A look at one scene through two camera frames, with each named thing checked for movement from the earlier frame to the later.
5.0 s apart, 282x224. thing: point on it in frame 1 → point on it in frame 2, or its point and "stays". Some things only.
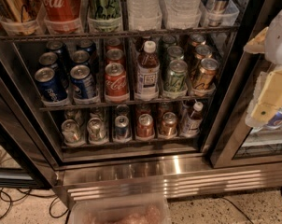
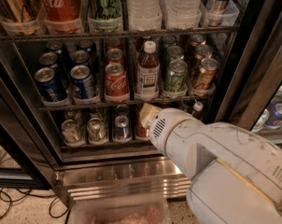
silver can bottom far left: (72, 133) stays
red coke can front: (116, 84) stays
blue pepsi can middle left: (50, 60) stays
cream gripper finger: (272, 93) → (161, 122)
